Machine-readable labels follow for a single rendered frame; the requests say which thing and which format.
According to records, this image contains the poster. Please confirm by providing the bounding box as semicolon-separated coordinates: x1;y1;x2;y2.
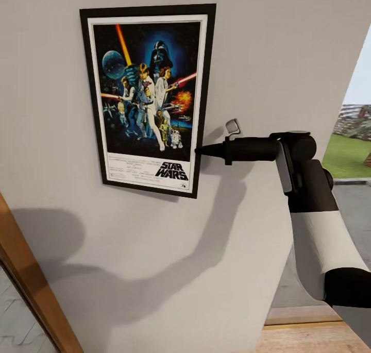
79;4;217;199

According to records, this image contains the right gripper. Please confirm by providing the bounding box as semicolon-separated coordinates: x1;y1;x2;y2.
194;136;259;165

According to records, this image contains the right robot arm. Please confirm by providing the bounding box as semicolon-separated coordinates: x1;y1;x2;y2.
194;118;371;349

